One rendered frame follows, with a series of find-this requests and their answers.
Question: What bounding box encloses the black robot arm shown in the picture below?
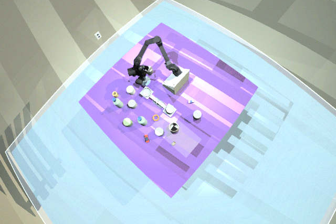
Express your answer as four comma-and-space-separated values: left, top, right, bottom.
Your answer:
127, 36, 182, 77

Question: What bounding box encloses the beige cylinder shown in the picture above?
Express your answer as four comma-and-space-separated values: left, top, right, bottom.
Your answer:
112, 91, 119, 98

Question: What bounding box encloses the pale green cylinder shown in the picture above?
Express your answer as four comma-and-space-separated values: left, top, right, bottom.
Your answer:
123, 118, 133, 127

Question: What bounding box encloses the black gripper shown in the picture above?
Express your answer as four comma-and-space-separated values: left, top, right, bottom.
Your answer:
135, 65, 149, 85

